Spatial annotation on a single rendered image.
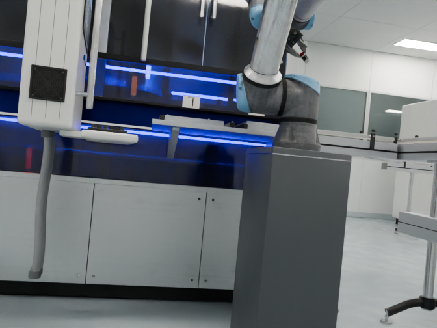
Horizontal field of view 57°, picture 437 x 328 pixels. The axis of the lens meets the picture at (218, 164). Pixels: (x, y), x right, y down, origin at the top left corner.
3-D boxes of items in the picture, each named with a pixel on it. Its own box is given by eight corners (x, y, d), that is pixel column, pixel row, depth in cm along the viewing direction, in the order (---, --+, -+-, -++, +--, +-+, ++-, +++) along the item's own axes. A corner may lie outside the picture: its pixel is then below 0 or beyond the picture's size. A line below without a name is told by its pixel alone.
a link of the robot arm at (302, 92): (324, 120, 122) (328, 75, 122) (280, 115, 121) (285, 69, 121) (310, 123, 134) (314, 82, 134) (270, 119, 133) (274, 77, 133)
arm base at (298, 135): (329, 153, 122) (332, 120, 122) (282, 148, 119) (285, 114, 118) (306, 153, 137) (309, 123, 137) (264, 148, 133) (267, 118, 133)
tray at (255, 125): (231, 133, 202) (231, 127, 202) (281, 138, 206) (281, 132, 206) (246, 129, 169) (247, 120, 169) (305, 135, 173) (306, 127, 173)
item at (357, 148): (283, 148, 220) (286, 119, 220) (275, 148, 235) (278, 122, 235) (398, 159, 231) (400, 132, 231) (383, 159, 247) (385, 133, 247)
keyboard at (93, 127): (90, 134, 184) (91, 129, 184) (122, 137, 188) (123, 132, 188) (87, 129, 145) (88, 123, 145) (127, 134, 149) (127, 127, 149)
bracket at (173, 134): (166, 158, 201) (169, 131, 201) (172, 158, 201) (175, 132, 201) (170, 158, 167) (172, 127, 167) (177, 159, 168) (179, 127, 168)
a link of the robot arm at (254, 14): (286, 12, 131) (282, -3, 138) (252, 8, 130) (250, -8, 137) (280, 34, 137) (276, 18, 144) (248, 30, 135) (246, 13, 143)
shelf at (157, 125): (151, 131, 207) (152, 127, 207) (282, 144, 219) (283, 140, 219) (151, 123, 160) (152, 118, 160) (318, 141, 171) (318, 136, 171)
